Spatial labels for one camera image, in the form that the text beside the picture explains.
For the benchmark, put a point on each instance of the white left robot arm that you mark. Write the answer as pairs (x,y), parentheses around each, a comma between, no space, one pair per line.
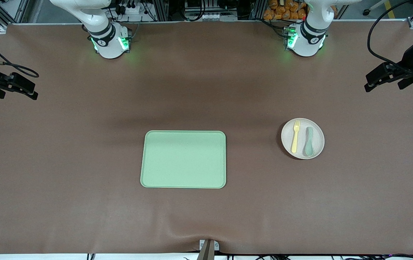
(309,41)

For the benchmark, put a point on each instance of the white power strip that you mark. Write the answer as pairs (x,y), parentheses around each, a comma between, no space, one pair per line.
(129,9)

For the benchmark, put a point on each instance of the bag of orange fruit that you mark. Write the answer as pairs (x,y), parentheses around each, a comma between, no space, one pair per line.
(282,12)

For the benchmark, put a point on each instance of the mint green plastic spoon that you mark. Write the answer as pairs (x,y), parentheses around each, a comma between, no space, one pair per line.
(308,148)

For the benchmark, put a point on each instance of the grey table edge bracket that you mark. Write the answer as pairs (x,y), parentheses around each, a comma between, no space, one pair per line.
(208,252)

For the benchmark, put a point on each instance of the white terminal block strip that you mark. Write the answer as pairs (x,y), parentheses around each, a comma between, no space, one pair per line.
(210,17)

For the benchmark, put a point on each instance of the light green rectangular tray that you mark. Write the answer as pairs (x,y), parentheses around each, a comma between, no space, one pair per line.
(183,159)

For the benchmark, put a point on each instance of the beige round plate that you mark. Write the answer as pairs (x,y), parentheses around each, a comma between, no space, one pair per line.
(319,139)

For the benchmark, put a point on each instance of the black chair caster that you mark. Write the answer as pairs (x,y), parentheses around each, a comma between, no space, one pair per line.
(366,12)

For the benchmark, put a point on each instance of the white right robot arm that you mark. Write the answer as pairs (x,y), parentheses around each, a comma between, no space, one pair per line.
(109,48)

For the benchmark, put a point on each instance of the yellow plastic fork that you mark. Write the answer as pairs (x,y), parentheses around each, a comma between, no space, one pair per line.
(294,144)

